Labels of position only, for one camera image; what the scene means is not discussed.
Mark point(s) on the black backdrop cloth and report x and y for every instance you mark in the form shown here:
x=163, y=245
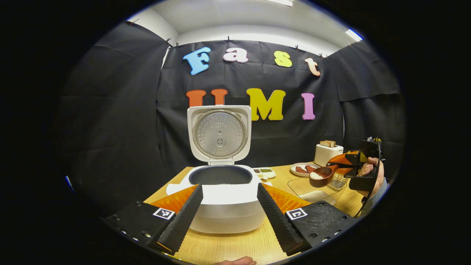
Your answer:
x=110, y=129

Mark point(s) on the clear box of white rice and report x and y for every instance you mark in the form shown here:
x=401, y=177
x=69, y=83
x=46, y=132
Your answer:
x=312, y=195

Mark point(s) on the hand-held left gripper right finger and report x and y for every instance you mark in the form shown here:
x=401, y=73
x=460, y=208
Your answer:
x=274, y=217

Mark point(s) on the white rice cooker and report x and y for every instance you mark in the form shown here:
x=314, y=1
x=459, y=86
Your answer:
x=220, y=206

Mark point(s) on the toast slice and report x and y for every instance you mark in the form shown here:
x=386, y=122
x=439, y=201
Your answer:
x=332, y=143
x=324, y=144

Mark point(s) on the brown meat piece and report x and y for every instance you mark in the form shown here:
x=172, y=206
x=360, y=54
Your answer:
x=301, y=170
x=311, y=168

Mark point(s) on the white divided grain dish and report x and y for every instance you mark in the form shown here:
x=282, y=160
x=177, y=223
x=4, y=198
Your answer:
x=265, y=173

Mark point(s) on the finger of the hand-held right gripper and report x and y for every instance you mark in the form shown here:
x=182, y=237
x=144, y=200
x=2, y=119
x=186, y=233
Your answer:
x=346, y=171
x=340, y=159

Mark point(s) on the white toaster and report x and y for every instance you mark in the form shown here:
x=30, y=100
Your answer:
x=325, y=156

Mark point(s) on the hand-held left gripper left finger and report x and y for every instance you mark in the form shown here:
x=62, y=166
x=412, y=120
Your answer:
x=184, y=221

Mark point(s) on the ceiling light panel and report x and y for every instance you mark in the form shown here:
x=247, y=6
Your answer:
x=281, y=2
x=354, y=35

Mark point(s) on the brown wooden spoon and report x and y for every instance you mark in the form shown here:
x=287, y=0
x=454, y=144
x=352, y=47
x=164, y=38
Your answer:
x=323, y=178

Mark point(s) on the white round plate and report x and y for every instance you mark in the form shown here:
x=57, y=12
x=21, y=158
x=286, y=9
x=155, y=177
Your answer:
x=292, y=170

